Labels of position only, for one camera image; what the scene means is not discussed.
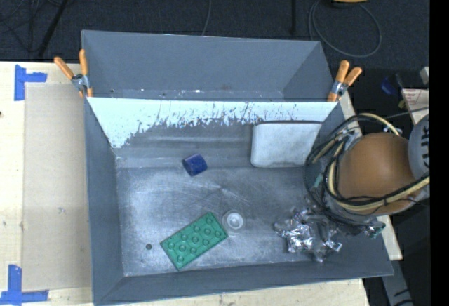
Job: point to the white sponge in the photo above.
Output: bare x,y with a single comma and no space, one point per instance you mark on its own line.
284,145

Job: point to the small blue block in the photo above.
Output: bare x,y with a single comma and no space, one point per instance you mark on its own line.
194,164

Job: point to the clear plastic cap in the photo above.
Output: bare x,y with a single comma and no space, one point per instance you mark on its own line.
233,220

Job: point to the pale wood flat board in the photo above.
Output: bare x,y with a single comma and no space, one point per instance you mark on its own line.
52,185

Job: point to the grey metal bin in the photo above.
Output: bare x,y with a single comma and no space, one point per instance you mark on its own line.
168,199

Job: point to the dark green flat block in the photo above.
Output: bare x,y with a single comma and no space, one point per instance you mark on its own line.
194,240

